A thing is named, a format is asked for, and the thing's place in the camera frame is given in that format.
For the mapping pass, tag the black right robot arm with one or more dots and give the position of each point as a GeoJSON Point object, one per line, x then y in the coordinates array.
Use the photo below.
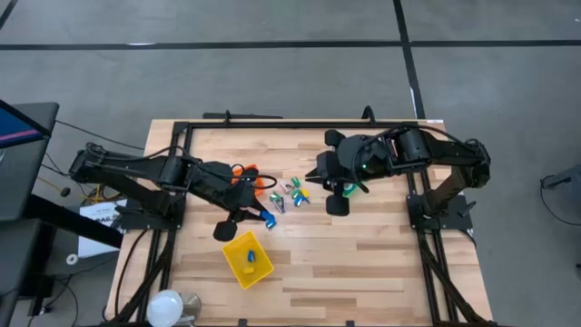
{"type": "Point", "coordinates": [445, 147]}

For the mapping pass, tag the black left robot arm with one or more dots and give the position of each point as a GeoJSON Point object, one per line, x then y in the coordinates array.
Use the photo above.
{"type": "Point", "coordinates": [136, 165]}

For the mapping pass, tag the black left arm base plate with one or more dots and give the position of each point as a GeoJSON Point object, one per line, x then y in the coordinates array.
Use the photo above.
{"type": "Point", "coordinates": [136, 222]}

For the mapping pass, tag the yellow mini stapler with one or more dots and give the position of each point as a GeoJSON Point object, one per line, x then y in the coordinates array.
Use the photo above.
{"type": "Point", "coordinates": [248, 270]}
{"type": "Point", "coordinates": [305, 193]}

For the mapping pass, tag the yellow plastic basket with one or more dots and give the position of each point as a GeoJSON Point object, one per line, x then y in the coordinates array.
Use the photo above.
{"type": "Point", "coordinates": [236, 254]}

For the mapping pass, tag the orange plastic basket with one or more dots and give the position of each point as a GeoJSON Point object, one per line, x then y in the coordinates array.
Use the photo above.
{"type": "Point", "coordinates": [260, 188]}

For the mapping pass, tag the white round lamp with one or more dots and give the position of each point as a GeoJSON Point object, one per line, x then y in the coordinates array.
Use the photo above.
{"type": "Point", "coordinates": [163, 309]}

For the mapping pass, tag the black diagonal bar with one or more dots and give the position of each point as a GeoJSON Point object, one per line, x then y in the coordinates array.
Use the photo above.
{"type": "Point", "coordinates": [81, 227]}

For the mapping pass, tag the lilac staple remover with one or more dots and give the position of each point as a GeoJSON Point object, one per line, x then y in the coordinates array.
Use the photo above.
{"type": "Point", "coordinates": [280, 206]}

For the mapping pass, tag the blue screen monitor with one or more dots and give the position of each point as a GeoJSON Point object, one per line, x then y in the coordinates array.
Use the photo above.
{"type": "Point", "coordinates": [13, 129]}

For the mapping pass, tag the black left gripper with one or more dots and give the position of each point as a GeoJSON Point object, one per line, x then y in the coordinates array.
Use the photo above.
{"type": "Point", "coordinates": [227, 191]}

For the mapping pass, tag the green mini stapler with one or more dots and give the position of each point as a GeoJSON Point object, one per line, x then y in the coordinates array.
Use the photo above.
{"type": "Point", "coordinates": [295, 194]}
{"type": "Point", "coordinates": [274, 196]}
{"type": "Point", "coordinates": [295, 181]}

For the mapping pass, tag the black clamp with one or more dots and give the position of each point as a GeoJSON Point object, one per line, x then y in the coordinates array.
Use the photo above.
{"type": "Point", "coordinates": [368, 113]}

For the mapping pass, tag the black aluminium table frame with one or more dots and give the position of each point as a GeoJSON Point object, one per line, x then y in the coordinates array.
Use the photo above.
{"type": "Point", "coordinates": [295, 124]}

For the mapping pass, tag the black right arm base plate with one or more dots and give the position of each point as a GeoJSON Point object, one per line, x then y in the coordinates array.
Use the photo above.
{"type": "Point", "coordinates": [454, 218]}

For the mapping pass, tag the white printed booklet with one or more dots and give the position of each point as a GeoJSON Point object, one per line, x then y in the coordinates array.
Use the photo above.
{"type": "Point", "coordinates": [97, 240]}

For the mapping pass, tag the black round knob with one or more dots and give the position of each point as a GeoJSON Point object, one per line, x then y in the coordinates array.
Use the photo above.
{"type": "Point", "coordinates": [65, 191]}

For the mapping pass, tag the blue tape roll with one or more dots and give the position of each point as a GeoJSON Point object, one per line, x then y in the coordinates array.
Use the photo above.
{"type": "Point", "coordinates": [344, 187]}

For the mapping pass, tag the pink staple remover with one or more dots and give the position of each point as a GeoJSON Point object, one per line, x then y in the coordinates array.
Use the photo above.
{"type": "Point", "coordinates": [286, 186]}

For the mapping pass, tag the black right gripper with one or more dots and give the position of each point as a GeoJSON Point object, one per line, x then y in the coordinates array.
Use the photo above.
{"type": "Point", "coordinates": [340, 163]}

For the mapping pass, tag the silver metal disc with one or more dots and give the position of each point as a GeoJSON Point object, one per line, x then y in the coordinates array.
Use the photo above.
{"type": "Point", "coordinates": [193, 302]}

